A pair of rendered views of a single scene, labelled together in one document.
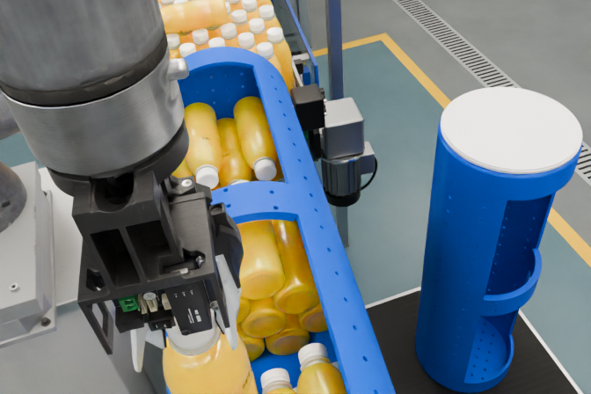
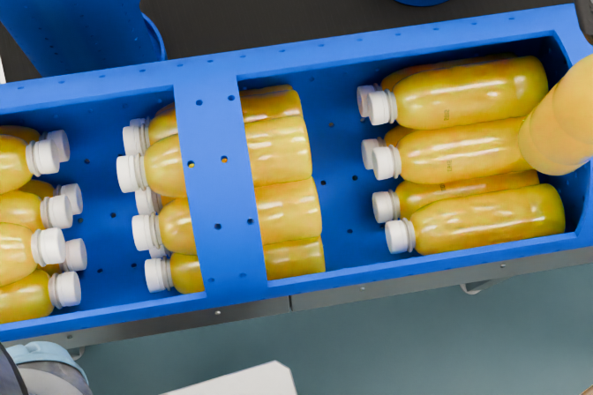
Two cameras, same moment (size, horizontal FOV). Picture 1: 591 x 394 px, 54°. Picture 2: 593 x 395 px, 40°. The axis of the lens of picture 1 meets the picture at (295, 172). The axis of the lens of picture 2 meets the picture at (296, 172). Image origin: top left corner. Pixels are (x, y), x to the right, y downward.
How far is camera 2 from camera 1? 0.64 m
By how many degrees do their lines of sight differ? 51
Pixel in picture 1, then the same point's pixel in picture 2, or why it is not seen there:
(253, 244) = (265, 142)
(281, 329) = not seen: hidden behind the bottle
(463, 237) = not seen: outside the picture
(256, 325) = not seen: hidden behind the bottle
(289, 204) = (220, 83)
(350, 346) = (430, 37)
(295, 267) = (271, 108)
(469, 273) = not seen: outside the picture
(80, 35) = not seen: outside the picture
